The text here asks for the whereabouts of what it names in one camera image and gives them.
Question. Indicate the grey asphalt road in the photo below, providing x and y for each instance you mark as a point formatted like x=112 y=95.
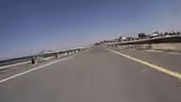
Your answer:
x=92 y=83

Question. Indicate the row of buildings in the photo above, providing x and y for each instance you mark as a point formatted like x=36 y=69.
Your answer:
x=142 y=35

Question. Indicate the white painted line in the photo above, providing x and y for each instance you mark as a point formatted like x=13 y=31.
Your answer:
x=21 y=73

